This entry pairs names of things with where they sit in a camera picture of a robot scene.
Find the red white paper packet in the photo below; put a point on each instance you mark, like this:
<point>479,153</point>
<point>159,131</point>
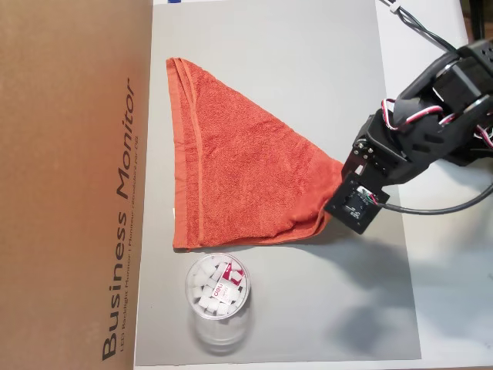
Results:
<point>225,291</point>

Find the brown cardboard monitor box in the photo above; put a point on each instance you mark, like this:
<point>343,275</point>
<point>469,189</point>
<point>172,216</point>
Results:
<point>69,154</point>

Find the orange terry towel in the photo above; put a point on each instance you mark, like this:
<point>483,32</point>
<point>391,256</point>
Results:
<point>239,173</point>

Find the grey table mat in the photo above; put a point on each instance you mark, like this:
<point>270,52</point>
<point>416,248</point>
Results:
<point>308,77</point>

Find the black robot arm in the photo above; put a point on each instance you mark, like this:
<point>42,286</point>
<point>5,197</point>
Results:
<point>454,77</point>

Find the white foam cube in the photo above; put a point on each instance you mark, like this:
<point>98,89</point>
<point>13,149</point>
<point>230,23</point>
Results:
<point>201,278</point>
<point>211,306</point>
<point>208,291</point>

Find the clear plastic jar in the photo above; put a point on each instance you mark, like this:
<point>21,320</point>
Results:
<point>219,335</point>

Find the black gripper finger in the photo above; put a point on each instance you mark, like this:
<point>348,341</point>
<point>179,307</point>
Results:
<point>354,163</point>

